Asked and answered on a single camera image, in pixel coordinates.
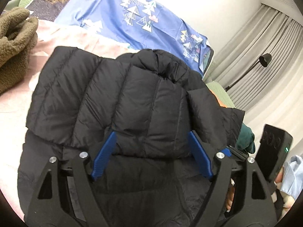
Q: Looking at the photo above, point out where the black puffer hooded jacket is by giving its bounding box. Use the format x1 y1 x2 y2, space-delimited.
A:
17 47 244 226

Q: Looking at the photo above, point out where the person's right hand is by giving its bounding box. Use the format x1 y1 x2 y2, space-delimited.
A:
224 167 294 212

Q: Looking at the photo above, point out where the dark green fleece garment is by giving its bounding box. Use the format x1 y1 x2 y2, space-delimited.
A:
236 123 256 154

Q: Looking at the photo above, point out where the orange puffer jacket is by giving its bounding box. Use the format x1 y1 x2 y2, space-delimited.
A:
211 90 228 108

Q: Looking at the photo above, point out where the grey curtain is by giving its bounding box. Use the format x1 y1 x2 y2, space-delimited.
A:
206 5 302 111

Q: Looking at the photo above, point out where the black floor lamp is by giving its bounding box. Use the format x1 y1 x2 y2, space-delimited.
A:
224 53 272 92

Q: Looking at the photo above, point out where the blue tree-print sheet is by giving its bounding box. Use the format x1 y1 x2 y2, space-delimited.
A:
54 0 214 75

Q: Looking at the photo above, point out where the brown fleece garment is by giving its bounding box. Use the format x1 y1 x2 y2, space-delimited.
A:
1 7 38 93

